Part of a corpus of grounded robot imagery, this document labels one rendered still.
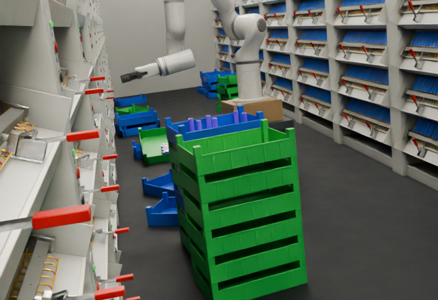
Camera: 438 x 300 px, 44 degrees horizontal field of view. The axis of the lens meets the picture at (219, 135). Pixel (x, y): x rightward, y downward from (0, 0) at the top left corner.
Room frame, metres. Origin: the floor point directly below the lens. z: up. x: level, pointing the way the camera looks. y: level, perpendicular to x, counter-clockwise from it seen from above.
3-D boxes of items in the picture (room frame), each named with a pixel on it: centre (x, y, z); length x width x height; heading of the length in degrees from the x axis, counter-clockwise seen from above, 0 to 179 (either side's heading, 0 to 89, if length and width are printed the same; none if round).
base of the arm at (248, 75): (2.69, -0.18, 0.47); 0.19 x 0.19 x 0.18
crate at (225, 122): (1.84, 0.01, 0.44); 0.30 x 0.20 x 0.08; 108
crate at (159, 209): (2.14, 0.16, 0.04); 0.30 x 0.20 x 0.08; 72
